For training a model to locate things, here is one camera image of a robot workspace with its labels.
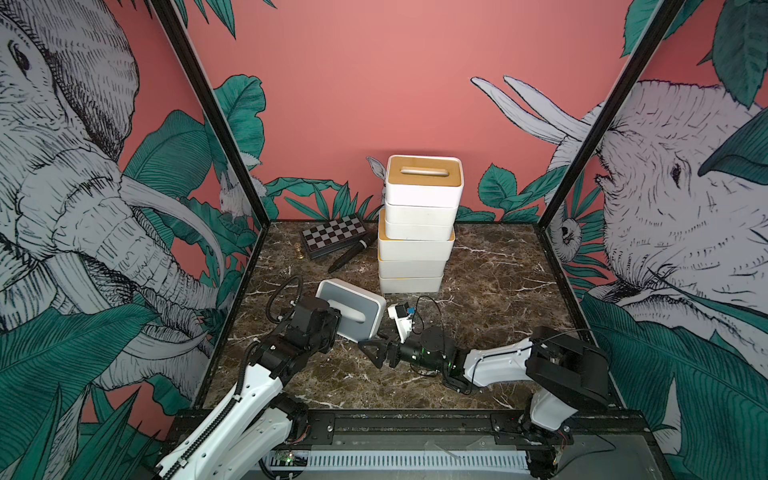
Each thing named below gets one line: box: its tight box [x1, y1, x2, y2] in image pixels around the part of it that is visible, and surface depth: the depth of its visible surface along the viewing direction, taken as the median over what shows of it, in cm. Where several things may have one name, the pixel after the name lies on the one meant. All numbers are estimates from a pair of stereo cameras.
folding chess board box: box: [301, 214, 368, 260], surface depth 113 cm
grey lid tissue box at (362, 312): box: [316, 278, 387, 342], surface depth 77 cm
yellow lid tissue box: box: [378, 258, 446, 279], surface depth 92 cm
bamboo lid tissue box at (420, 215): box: [385, 201, 458, 225], surface depth 72 cm
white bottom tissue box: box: [379, 275, 444, 293], surface depth 97 cm
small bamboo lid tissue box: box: [385, 155, 464, 208], surface depth 70 cm
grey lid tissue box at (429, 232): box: [385, 219, 454, 241], surface depth 78 cm
